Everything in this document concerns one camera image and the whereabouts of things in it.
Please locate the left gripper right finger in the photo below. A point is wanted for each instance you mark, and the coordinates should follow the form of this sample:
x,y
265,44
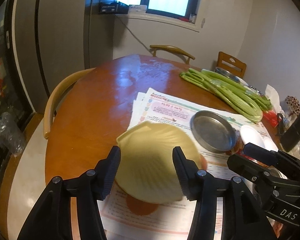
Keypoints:
x,y
189,175

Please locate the window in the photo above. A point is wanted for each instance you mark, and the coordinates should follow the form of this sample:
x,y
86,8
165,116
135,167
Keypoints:
x,y
180,13

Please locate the orange plastic plate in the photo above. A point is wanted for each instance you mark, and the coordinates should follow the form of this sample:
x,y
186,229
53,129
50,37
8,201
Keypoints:
x,y
140,206

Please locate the celery bunch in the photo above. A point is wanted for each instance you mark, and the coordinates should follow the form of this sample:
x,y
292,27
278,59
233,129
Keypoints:
x,y
240,102
263,102

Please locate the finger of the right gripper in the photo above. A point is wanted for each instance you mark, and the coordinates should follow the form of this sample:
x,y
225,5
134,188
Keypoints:
x,y
277,159

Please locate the grey refrigerator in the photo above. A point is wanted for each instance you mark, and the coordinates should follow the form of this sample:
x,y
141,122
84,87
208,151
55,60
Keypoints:
x,y
52,39

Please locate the curved wooden chair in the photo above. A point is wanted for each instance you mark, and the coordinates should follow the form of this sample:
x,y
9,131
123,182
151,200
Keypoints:
x,y
173,50

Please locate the yellow shell-shaped plate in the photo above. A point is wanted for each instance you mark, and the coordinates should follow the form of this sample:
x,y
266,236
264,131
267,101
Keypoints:
x,y
156,138

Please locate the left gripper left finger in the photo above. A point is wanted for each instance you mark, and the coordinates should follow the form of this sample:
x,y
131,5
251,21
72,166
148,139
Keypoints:
x,y
106,170

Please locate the celery bunch front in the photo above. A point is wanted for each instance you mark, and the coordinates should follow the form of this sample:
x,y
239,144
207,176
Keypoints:
x,y
240,102

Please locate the red tissue box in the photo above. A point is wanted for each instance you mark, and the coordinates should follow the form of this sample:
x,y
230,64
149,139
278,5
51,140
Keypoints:
x,y
275,109

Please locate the black thermos bottle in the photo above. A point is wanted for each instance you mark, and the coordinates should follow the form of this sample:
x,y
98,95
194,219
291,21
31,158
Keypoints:
x,y
291,137

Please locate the small steel bowl background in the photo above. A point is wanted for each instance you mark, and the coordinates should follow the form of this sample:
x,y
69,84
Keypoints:
x,y
227,74

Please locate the celery bunch back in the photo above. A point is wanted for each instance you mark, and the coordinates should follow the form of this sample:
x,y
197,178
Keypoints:
x,y
263,102

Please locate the wooden chair backrest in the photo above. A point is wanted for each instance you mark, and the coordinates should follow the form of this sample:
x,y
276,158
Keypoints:
x,y
231,64

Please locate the steel pan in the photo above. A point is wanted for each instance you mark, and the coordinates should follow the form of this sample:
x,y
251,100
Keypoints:
x,y
213,132

